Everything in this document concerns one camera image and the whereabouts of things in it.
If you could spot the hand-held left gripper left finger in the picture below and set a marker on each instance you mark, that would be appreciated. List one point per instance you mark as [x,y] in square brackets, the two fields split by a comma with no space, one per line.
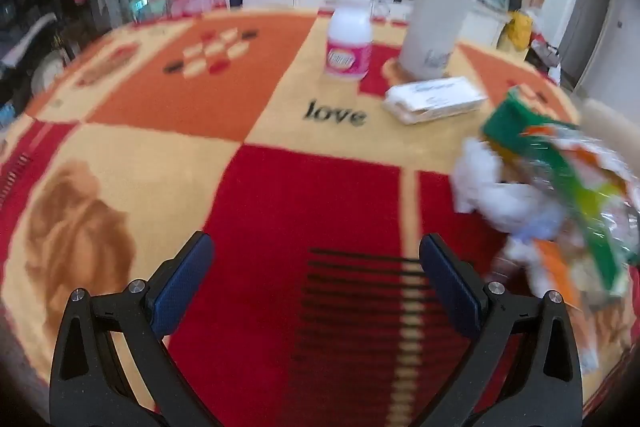
[182,287]

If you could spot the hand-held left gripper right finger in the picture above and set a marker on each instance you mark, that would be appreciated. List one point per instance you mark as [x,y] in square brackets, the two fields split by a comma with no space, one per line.
[450,287]

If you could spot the orange snack packet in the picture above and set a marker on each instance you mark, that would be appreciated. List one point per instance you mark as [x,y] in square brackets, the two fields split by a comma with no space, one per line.
[555,267]

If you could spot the green snack packet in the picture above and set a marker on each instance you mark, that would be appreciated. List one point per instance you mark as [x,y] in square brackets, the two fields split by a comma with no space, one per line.
[575,187]

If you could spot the white medicine box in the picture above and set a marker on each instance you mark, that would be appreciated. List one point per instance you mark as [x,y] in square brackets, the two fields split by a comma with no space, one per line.
[435,99]

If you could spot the crumpled white tissue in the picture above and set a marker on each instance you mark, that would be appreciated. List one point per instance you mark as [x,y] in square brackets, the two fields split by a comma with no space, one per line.
[500,197]

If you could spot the red and orange printed blanket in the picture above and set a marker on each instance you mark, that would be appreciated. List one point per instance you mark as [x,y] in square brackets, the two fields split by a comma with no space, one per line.
[200,82]

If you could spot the white tumbler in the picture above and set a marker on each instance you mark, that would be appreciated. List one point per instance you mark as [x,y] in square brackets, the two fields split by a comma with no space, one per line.
[432,22]

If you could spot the yellow bag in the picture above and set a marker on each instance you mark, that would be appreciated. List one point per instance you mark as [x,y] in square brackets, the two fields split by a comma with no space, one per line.
[520,29]

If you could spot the white bottle with pink label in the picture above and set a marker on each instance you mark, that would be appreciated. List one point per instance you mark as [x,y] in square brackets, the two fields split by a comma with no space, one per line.
[348,32]

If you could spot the pink plastic bag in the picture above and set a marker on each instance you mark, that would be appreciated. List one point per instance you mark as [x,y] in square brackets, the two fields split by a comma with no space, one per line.
[197,2]

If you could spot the grey door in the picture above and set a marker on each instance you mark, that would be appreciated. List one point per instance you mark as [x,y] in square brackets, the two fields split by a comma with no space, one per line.
[590,32]

